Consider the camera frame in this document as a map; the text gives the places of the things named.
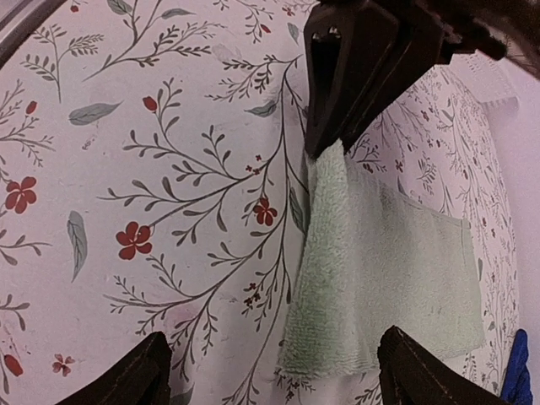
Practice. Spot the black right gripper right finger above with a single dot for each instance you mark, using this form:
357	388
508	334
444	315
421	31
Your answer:
410	374

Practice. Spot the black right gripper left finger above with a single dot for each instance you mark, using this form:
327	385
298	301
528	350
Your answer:
140	377

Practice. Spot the blue towel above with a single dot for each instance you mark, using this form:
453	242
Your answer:
516	387

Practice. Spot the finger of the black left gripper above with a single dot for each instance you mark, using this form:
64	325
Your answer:
415	50
345	44

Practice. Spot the aluminium front rail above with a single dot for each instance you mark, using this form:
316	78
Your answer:
19	19

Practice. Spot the white plastic basket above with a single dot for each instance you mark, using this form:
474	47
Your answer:
486	81

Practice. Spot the light green towel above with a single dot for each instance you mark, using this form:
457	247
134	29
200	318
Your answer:
376	259

